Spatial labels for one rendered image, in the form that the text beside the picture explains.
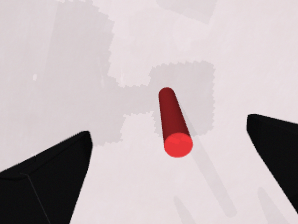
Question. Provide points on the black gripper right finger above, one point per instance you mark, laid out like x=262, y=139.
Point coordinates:
x=276, y=142

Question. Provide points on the red peg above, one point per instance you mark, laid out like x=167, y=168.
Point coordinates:
x=176, y=137

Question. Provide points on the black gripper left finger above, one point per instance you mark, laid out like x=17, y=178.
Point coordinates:
x=44, y=189

